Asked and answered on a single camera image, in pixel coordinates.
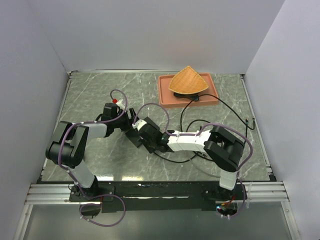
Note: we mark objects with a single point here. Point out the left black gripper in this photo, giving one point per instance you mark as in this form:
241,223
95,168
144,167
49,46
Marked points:
129,122

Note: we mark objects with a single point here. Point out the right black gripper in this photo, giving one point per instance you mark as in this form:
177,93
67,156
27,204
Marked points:
150,150

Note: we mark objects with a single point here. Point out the black network switch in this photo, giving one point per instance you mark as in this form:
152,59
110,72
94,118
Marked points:
134,137

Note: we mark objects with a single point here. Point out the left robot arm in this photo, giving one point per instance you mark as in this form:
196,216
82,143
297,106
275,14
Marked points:
68,143

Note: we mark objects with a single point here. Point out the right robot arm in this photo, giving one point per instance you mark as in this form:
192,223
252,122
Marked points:
223,148

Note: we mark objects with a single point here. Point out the terracotta plastic tray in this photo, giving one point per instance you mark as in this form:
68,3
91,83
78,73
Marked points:
169,101

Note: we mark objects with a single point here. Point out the woven bamboo basket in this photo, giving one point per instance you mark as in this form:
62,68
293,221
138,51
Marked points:
187,82

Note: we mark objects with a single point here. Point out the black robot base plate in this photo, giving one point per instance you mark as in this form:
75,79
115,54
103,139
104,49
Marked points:
113,196

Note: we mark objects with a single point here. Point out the aluminium frame rail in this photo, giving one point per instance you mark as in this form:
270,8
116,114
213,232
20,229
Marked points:
52,193

